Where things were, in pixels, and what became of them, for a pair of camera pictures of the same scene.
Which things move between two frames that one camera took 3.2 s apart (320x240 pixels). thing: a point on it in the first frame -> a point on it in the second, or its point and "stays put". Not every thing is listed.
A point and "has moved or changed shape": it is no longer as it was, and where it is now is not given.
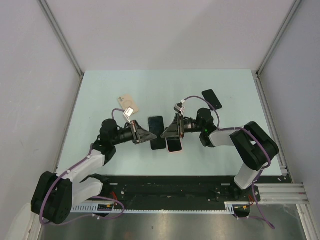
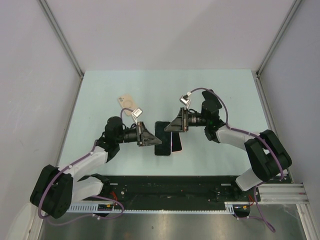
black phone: x=156 y=127 has moved or changed shape
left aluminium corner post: x=58 y=31 stays put
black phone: x=210 y=95 stays put
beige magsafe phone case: x=126 y=101 stays put
